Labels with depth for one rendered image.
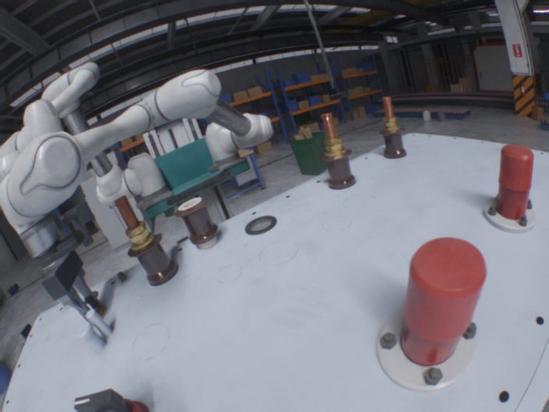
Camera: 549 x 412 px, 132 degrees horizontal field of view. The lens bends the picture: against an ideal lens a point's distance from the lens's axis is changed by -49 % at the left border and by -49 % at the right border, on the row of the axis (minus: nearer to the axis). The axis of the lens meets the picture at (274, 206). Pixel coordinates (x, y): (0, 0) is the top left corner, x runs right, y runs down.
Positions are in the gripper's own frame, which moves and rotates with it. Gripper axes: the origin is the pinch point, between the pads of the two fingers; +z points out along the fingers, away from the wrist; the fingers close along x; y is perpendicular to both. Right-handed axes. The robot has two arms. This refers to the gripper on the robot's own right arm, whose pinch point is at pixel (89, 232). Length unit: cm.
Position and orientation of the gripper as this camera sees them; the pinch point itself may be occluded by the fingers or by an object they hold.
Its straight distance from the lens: 70.6
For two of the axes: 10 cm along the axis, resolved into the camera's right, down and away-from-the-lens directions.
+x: 5.4, 2.0, -8.2
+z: 2.9, 8.7, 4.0
